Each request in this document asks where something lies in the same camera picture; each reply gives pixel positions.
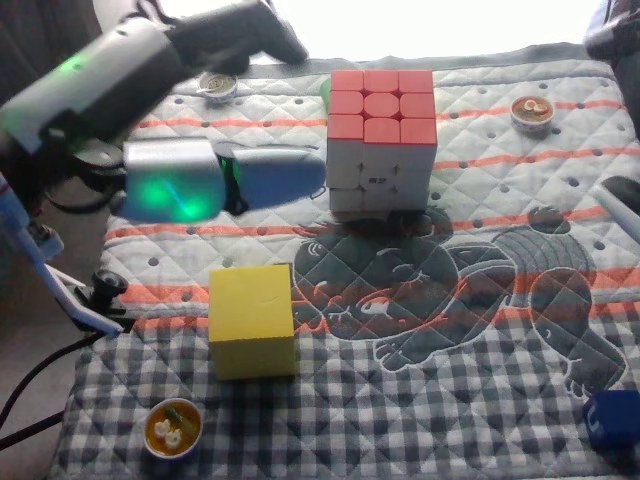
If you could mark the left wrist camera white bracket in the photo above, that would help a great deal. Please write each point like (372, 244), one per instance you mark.
(102, 289)

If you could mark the grey quilt with printed bear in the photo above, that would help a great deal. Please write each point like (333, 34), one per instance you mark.
(400, 400)

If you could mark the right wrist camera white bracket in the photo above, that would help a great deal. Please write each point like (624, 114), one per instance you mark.
(622, 211)

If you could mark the toy bowl of egg noodles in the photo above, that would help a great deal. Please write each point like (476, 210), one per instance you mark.
(531, 114)

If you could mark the small green toy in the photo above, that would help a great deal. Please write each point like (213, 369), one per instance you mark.
(325, 92)

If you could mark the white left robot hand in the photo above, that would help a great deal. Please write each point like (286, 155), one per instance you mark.
(170, 175)

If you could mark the toy bowl of orange soup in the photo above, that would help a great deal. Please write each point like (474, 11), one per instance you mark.
(172, 427)

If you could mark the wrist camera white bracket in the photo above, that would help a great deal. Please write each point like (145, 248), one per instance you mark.
(622, 211)
(102, 289)

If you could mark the toy bowl with spoon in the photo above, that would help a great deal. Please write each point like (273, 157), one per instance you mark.
(218, 89)

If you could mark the yellow block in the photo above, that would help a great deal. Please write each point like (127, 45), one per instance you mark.
(250, 310)

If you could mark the blue block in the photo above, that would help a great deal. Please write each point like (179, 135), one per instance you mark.
(612, 420)

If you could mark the Rubik's cube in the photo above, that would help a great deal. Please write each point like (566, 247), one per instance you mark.
(380, 150)

